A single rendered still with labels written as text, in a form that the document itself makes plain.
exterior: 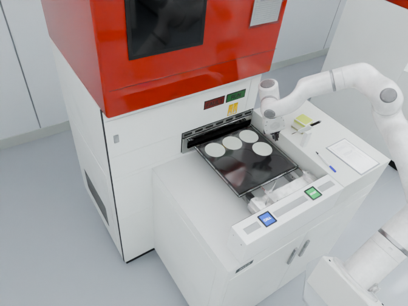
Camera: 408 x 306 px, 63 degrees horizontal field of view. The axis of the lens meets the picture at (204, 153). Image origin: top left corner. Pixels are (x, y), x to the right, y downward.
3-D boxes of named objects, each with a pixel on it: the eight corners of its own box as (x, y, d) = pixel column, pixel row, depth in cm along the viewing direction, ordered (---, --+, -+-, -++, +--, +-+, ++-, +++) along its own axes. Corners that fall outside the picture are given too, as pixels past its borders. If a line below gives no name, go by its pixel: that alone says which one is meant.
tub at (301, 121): (289, 128, 171) (293, 118, 166) (299, 122, 175) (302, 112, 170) (302, 136, 167) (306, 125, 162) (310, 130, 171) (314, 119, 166)
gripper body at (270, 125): (263, 119, 149) (266, 136, 157) (285, 112, 148) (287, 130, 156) (258, 109, 154) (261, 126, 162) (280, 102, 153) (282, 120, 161)
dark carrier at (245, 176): (197, 147, 165) (197, 146, 164) (250, 126, 180) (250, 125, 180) (239, 193, 145) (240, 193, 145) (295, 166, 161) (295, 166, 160)
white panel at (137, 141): (110, 179, 154) (99, 109, 127) (246, 127, 191) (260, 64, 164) (113, 183, 153) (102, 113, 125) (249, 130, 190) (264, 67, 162)
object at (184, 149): (180, 152, 168) (181, 138, 161) (248, 126, 188) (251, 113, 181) (182, 154, 167) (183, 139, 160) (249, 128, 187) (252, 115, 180)
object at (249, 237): (225, 246, 134) (231, 226, 125) (317, 193, 159) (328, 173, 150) (240, 265, 129) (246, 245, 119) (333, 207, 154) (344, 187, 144)
